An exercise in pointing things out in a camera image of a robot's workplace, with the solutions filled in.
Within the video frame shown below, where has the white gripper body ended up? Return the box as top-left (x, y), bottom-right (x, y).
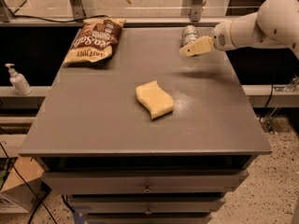
top-left (211, 21), bottom-right (235, 51)

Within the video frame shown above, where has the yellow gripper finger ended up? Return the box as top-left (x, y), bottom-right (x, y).
top-left (179, 36), bottom-right (214, 57)

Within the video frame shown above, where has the green silver 7up can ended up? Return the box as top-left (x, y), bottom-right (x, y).
top-left (181, 25), bottom-right (199, 46)

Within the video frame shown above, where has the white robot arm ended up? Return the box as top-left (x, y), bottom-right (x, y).
top-left (179, 0), bottom-right (299, 59)

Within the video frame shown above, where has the brown chip bag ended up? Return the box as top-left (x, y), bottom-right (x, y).
top-left (64, 18), bottom-right (125, 64)

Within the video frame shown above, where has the yellow sponge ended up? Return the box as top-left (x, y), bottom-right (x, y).
top-left (135, 80), bottom-right (174, 119)

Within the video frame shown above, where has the grey drawer cabinet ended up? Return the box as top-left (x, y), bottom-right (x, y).
top-left (21, 28), bottom-right (271, 224)

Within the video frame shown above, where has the white pump bottle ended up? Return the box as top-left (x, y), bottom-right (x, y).
top-left (6, 63), bottom-right (32, 96)

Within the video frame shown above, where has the cardboard box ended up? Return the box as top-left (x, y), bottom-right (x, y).
top-left (0, 157), bottom-right (43, 214)

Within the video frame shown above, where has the grey metal bracket right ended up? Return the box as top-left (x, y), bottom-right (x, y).
top-left (190, 0), bottom-right (204, 21)

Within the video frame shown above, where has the grey metal bracket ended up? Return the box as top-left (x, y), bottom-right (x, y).
top-left (190, 0), bottom-right (204, 21)
top-left (69, 0), bottom-right (85, 20)

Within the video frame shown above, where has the grey metal bracket left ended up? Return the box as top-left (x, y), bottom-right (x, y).
top-left (69, 0), bottom-right (85, 20)

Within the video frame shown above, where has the black cable on ledge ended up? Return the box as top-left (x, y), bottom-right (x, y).
top-left (8, 14), bottom-right (108, 24)

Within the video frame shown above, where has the black floor cable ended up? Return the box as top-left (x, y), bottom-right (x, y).
top-left (0, 142), bottom-right (59, 224)

